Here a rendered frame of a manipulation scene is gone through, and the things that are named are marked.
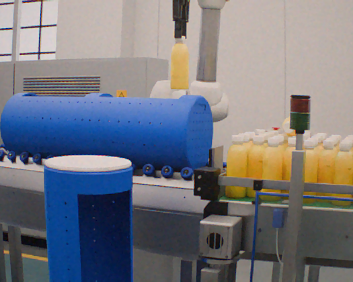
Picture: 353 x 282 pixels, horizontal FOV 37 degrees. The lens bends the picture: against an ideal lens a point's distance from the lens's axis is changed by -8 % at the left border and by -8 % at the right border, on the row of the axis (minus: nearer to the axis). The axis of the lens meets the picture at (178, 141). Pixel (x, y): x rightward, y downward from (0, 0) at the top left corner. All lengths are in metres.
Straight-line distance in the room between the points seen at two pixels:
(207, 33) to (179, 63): 0.62
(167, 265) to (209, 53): 1.07
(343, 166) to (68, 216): 0.88
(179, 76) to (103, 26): 2.89
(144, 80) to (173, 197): 1.86
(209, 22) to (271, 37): 2.20
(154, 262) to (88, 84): 1.58
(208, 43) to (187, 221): 1.03
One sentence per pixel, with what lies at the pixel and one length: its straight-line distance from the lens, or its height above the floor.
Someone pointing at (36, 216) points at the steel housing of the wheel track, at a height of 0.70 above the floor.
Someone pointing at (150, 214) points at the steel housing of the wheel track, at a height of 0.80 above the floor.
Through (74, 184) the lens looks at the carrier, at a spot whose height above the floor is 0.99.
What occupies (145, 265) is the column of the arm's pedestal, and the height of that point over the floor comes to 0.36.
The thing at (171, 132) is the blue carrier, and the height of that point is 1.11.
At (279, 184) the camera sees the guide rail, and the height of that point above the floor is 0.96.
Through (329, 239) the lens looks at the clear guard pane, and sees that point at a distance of 1.77.
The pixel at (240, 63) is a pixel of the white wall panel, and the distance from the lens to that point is 4.94.
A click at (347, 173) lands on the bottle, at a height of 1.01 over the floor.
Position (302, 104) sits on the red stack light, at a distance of 1.60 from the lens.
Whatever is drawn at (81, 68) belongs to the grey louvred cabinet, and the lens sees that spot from 3.99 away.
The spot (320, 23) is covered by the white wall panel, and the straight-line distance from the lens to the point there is 4.90.
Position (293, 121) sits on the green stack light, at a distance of 1.61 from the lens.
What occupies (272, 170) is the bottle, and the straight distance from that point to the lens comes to 1.87.
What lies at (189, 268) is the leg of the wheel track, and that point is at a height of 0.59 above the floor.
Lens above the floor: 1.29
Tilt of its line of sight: 6 degrees down
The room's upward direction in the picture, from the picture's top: 1 degrees clockwise
